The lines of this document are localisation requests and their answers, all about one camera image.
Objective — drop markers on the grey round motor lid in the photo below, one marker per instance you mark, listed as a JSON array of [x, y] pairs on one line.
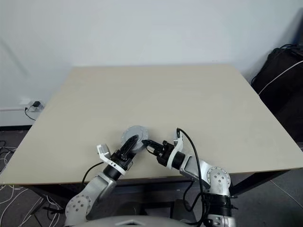
[[135, 132]]

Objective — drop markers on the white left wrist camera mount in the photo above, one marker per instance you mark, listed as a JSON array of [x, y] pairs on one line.
[[104, 151]]

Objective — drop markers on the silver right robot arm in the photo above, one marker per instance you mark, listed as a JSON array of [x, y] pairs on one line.
[[213, 179]]

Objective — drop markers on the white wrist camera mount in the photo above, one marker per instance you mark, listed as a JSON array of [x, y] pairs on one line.
[[177, 146], [104, 151]]

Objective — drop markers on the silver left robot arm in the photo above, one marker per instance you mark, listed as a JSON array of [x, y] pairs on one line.
[[99, 186]]

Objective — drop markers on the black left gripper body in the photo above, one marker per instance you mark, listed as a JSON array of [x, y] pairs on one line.
[[122, 159]]

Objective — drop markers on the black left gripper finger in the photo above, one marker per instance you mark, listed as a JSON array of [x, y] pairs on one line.
[[132, 147], [126, 145]]

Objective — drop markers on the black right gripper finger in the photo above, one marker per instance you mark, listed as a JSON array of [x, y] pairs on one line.
[[152, 151], [152, 144]]

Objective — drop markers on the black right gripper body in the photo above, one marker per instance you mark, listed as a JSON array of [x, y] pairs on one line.
[[164, 154]]

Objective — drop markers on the dark blue panel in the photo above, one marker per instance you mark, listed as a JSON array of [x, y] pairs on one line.
[[298, 26]]

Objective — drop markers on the white wall socket strip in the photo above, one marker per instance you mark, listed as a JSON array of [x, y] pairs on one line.
[[28, 102]]

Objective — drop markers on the black fabric bag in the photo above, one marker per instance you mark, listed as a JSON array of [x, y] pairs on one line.
[[281, 87]]

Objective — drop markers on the black table frame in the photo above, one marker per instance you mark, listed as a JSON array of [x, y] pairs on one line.
[[146, 189]]

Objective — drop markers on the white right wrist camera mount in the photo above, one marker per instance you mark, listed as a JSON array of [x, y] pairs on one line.
[[177, 146]]

